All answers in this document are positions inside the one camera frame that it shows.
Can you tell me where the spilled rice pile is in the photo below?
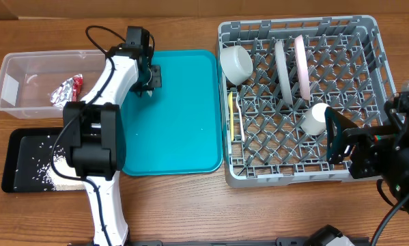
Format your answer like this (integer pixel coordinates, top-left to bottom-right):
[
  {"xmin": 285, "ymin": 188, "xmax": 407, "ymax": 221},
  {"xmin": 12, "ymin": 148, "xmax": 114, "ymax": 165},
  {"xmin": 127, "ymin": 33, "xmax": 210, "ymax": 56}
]
[{"xmin": 14, "ymin": 135, "xmax": 87, "ymax": 192}]

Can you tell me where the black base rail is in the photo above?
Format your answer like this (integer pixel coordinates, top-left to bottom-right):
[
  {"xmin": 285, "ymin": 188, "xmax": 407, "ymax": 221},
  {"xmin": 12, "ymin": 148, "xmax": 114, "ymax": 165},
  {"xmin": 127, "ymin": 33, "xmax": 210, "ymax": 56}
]
[{"xmin": 67, "ymin": 236, "xmax": 371, "ymax": 246}]

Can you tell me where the silver foil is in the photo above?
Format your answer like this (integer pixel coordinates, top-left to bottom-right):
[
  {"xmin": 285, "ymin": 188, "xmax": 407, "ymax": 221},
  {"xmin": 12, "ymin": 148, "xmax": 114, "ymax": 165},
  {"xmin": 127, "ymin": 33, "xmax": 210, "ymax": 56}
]
[{"xmin": 50, "ymin": 78, "xmax": 74, "ymax": 107}]

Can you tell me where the grey plate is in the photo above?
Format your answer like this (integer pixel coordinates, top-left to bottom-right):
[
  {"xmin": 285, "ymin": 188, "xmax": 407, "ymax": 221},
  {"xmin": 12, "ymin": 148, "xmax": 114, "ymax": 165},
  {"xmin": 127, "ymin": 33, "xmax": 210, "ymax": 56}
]
[{"xmin": 274, "ymin": 40, "xmax": 293, "ymax": 105}]

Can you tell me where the red wrapper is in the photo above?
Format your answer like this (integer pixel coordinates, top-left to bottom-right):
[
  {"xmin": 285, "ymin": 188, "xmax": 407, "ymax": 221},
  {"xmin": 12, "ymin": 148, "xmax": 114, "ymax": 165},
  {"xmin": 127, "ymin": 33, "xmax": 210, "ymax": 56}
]
[{"xmin": 72, "ymin": 74, "xmax": 83, "ymax": 101}]

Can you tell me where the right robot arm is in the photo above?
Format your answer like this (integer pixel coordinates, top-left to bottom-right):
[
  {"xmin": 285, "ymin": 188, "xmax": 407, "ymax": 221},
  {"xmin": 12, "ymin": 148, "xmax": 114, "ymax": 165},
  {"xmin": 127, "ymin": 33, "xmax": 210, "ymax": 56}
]
[{"xmin": 325, "ymin": 92, "xmax": 409, "ymax": 245}]

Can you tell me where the grey bowl with rice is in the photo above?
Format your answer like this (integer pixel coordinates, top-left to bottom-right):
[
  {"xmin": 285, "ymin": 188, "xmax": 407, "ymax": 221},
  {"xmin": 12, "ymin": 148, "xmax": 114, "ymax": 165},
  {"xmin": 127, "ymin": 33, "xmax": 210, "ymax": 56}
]
[{"xmin": 219, "ymin": 46, "xmax": 253, "ymax": 86}]

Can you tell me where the black plastic tray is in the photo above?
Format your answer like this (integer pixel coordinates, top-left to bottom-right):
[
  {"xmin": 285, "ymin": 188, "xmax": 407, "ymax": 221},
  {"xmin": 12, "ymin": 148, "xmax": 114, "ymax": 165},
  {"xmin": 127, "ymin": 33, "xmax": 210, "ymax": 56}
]
[{"xmin": 1, "ymin": 126, "xmax": 89, "ymax": 193}]

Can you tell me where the yellow plastic fork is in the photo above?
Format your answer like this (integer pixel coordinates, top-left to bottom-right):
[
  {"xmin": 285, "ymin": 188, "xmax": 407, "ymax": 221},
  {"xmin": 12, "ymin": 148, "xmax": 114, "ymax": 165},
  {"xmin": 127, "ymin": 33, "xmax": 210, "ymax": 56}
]
[{"xmin": 227, "ymin": 92, "xmax": 234, "ymax": 141}]

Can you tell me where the white cup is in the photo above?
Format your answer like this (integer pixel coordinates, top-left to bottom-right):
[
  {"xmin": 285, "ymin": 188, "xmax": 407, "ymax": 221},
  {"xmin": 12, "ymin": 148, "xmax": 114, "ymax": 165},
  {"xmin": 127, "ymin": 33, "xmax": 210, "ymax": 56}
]
[{"xmin": 300, "ymin": 102, "xmax": 329, "ymax": 135}]

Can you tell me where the grey dishwasher rack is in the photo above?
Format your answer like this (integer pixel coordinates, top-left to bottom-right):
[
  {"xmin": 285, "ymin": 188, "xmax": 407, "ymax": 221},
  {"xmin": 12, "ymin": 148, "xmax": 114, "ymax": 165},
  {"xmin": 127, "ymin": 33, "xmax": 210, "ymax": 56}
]
[{"xmin": 217, "ymin": 15, "xmax": 396, "ymax": 187}]

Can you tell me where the white plastic fork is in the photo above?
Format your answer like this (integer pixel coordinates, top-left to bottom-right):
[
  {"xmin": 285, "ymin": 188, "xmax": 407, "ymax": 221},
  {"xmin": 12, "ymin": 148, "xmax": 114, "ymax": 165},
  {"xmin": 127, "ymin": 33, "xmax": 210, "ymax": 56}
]
[{"xmin": 235, "ymin": 93, "xmax": 245, "ymax": 142}]

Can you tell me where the teal plastic tray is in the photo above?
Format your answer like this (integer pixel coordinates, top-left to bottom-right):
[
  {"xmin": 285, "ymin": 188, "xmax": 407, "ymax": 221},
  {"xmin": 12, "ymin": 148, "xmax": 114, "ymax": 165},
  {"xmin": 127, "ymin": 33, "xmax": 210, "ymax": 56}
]
[{"xmin": 121, "ymin": 50, "xmax": 223, "ymax": 176}]

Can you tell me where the pink plate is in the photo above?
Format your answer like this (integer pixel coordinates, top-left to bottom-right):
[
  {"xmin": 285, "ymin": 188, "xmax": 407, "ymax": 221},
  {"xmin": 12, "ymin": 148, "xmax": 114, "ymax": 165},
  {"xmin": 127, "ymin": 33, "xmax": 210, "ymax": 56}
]
[{"xmin": 294, "ymin": 35, "xmax": 310, "ymax": 100}]

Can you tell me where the clear plastic bin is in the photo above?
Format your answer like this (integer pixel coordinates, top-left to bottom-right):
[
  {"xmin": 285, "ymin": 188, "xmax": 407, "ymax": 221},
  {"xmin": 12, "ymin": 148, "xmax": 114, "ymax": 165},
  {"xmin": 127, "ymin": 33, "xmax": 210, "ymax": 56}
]
[{"xmin": 0, "ymin": 50, "xmax": 105, "ymax": 119}]

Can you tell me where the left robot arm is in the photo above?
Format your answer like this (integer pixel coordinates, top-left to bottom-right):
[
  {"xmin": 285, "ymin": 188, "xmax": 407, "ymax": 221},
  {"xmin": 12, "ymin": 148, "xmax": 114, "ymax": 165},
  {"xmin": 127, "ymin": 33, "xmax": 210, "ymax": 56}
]
[{"xmin": 57, "ymin": 43, "xmax": 161, "ymax": 245}]

